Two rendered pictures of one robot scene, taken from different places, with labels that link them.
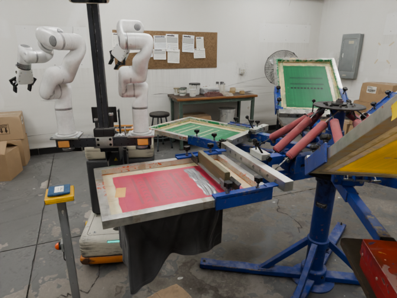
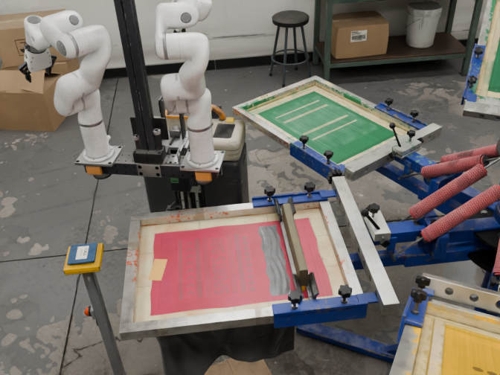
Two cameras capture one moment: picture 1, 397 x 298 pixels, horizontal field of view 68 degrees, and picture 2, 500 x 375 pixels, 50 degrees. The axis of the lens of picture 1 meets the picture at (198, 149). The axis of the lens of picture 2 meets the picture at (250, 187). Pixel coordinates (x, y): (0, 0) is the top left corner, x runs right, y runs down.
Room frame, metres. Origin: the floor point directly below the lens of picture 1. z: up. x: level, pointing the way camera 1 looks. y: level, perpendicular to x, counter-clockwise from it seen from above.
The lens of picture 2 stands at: (0.09, -0.35, 2.33)
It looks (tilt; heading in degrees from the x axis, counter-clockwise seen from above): 37 degrees down; 17
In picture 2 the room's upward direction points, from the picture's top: 3 degrees counter-clockwise
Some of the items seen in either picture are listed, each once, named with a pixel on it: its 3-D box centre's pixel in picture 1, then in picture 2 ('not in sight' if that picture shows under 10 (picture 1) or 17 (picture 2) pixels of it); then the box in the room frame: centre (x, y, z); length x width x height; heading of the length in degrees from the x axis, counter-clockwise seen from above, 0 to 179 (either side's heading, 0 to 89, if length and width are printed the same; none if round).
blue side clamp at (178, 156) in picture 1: (198, 157); (289, 203); (1.76, 0.00, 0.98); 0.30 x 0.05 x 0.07; 112
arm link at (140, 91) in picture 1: (137, 94); (194, 107); (1.76, 0.36, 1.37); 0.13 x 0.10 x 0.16; 109
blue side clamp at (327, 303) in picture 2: (242, 196); (318, 309); (1.25, -0.21, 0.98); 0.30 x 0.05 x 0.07; 112
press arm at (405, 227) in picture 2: (267, 159); (390, 233); (1.62, -0.41, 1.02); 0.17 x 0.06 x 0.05; 112
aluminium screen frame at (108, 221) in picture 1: (176, 181); (236, 258); (1.42, 0.12, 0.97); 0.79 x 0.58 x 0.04; 112
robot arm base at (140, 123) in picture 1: (140, 119); (202, 140); (1.78, 0.36, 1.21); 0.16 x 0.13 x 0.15; 7
